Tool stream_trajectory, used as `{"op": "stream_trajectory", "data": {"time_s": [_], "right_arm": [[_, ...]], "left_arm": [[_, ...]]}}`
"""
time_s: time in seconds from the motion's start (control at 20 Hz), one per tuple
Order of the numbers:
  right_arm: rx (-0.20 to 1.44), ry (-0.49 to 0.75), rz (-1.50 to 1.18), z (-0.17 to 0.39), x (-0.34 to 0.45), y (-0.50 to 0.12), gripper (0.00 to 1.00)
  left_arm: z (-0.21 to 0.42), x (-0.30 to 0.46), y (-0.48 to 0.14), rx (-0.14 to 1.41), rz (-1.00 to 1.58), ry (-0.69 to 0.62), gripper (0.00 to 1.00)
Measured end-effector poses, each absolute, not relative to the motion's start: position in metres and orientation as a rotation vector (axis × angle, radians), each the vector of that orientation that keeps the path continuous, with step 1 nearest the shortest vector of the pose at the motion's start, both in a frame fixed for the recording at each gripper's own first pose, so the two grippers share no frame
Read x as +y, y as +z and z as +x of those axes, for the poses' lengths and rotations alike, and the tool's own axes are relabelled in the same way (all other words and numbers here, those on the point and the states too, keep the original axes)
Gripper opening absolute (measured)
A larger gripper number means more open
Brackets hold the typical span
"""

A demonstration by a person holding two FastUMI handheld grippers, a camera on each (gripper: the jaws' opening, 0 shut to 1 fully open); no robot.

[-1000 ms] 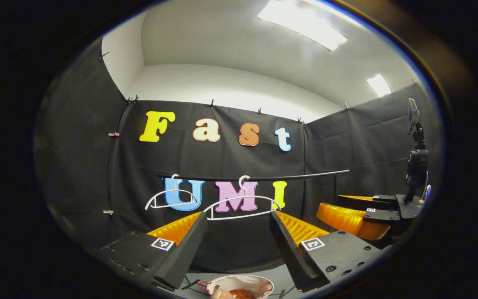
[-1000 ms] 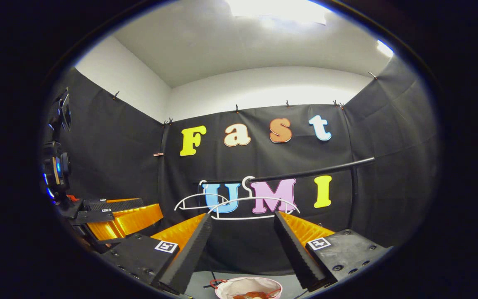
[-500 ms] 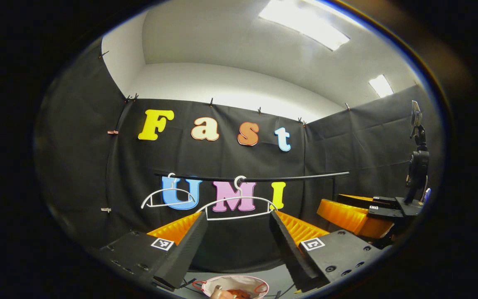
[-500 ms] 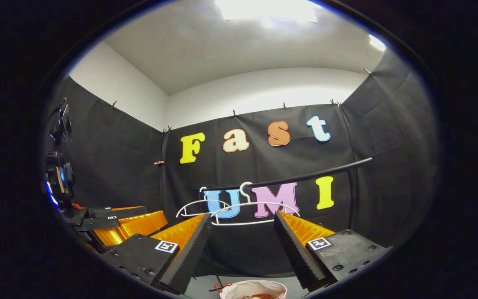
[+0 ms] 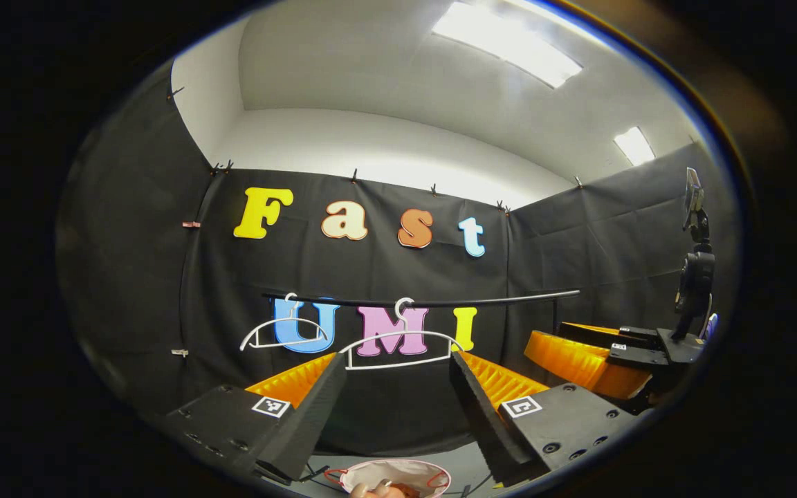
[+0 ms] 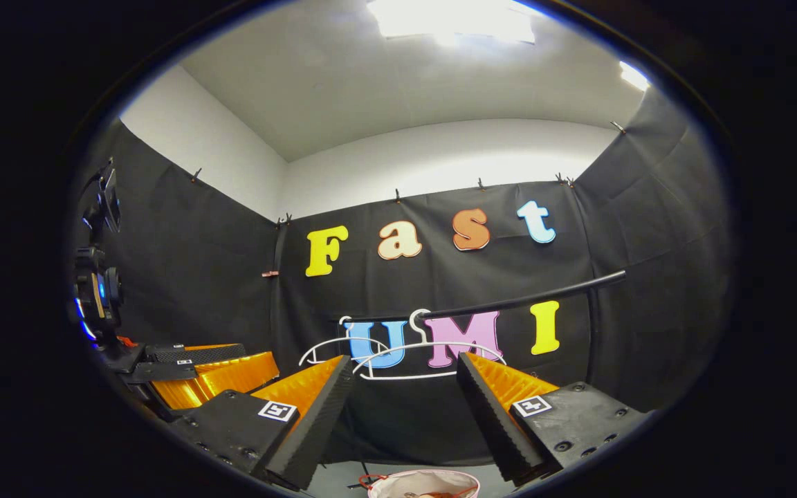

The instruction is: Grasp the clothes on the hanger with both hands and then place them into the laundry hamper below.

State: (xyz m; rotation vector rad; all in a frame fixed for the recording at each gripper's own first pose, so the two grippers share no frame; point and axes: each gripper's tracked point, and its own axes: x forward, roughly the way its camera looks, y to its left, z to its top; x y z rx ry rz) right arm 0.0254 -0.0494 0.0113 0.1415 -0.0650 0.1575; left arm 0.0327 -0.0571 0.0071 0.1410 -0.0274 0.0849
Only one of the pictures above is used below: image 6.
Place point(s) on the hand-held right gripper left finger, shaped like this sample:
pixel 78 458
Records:
pixel 315 422

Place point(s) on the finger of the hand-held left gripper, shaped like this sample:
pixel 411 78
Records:
pixel 225 377
pixel 212 354

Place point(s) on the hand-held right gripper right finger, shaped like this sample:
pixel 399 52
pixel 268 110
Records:
pixel 492 422

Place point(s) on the white laundry hamper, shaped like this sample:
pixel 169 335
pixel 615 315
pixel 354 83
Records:
pixel 426 481

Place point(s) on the white clothes hanger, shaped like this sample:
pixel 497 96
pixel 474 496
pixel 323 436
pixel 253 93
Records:
pixel 343 339
pixel 412 377

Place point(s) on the black clothes rack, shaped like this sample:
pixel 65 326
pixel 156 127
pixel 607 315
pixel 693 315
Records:
pixel 523 301

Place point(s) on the small ceiling light panel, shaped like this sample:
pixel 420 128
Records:
pixel 635 75

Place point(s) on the large ceiling light panel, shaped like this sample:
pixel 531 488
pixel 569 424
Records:
pixel 454 17

